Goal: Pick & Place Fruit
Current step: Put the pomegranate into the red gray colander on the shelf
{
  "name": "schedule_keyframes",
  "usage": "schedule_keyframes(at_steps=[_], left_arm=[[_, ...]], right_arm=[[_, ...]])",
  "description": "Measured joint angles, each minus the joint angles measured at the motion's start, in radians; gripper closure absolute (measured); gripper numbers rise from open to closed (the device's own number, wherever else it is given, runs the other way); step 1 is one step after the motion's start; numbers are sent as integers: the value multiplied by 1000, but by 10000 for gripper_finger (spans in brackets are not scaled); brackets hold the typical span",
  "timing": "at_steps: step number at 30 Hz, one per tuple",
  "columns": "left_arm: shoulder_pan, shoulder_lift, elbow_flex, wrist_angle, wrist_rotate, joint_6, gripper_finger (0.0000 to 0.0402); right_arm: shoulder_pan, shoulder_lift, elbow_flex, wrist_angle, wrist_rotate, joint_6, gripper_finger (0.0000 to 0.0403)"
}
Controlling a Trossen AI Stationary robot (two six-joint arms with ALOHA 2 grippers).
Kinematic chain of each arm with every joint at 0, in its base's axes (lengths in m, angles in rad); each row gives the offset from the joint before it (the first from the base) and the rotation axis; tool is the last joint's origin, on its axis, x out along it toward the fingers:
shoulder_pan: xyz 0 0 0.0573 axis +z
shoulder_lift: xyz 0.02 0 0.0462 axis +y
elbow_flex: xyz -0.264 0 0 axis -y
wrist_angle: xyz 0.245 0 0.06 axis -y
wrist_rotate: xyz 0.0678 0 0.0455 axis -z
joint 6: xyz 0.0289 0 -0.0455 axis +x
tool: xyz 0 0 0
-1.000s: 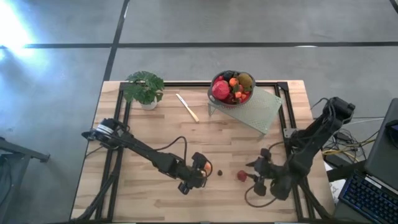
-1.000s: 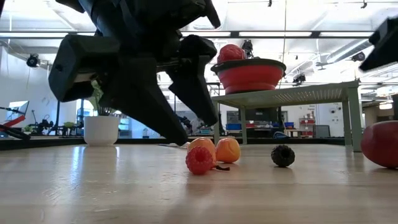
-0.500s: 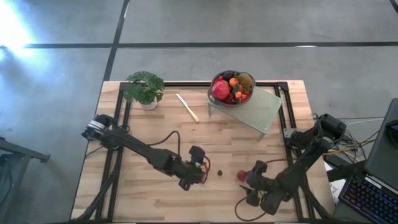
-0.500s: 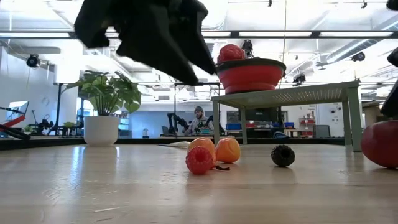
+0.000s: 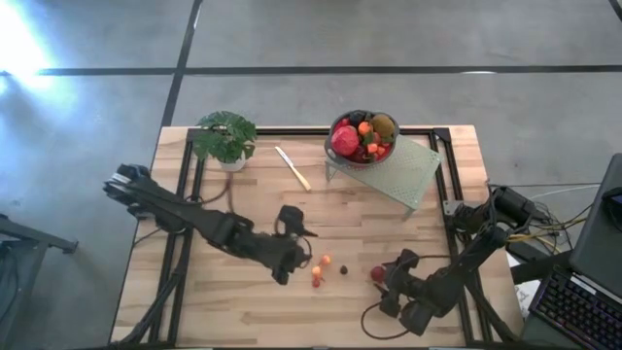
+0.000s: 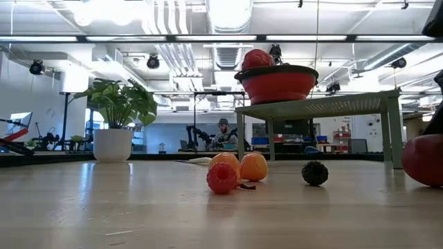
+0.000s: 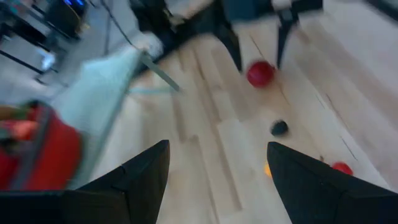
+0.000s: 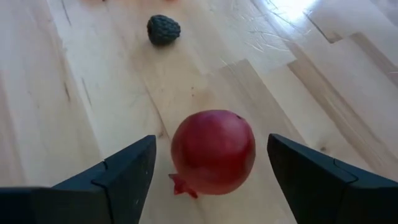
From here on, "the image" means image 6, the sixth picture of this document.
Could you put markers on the red colander with grey rim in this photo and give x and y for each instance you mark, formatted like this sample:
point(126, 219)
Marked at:
point(280, 86)

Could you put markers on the large bright red fruit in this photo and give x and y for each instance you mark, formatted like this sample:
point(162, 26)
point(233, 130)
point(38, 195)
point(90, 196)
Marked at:
point(257, 59)

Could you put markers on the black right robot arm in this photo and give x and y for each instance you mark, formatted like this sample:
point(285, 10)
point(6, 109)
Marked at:
point(436, 20)

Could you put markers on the black background robot arm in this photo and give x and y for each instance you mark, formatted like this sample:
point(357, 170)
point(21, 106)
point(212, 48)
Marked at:
point(195, 133)

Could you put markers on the dark red round fruit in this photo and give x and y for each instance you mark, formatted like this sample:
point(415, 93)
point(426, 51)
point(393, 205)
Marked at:
point(424, 160)

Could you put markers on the person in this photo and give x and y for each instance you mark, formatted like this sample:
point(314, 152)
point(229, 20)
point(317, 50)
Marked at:
point(225, 136)

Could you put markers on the orange apricot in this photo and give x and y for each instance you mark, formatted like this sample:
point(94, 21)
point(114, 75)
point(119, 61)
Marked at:
point(226, 159)
point(253, 167)

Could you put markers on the red raspberry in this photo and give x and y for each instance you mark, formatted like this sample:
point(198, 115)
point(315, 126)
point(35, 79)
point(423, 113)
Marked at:
point(221, 178)

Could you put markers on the black ceiling spotlight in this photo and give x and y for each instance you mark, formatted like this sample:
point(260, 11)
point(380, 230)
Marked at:
point(37, 67)
point(399, 63)
point(333, 87)
point(153, 61)

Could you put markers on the black beam with light strips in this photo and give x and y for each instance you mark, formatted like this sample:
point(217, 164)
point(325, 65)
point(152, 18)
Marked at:
point(261, 38)

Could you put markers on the green perforated metal shelf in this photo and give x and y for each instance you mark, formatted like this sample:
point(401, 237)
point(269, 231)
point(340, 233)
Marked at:
point(318, 105)

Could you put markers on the blackberry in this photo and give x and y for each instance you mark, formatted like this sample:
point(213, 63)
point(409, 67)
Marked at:
point(315, 173)

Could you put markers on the green plant in white pot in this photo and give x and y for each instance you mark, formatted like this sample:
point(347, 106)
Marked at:
point(114, 145)

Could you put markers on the black overhead camera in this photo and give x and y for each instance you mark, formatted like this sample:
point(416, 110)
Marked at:
point(275, 53)

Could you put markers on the silver ventilation duct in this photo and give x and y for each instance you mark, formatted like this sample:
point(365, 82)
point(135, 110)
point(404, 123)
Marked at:
point(228, 17)

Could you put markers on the black aluminium table frame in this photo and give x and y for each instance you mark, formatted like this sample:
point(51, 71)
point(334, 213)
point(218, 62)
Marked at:
point(52, 159)

